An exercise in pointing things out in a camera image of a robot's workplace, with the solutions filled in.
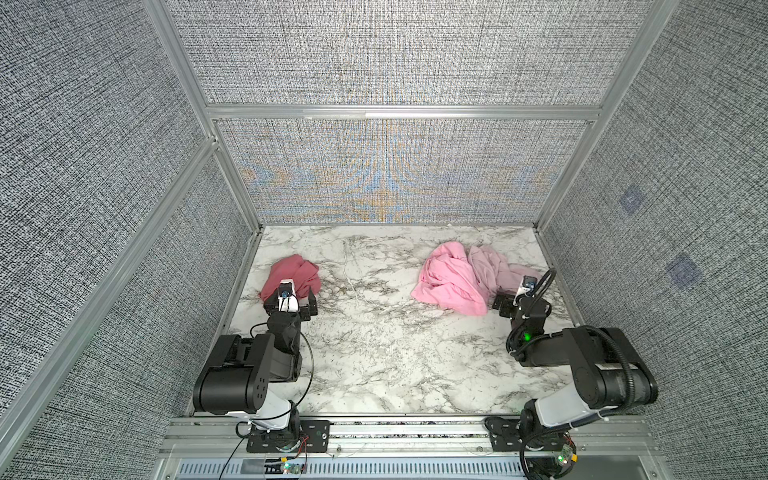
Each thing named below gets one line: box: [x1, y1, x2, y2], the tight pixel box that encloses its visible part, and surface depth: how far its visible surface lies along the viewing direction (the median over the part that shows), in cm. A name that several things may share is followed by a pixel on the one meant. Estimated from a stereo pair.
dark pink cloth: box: [259, 254, 321, 302], surface depth 102 cm
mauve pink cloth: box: [468, 245, 544, 298], surface depth 100 cm
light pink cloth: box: [411, 242, 489, 316], surface depth 97 cm
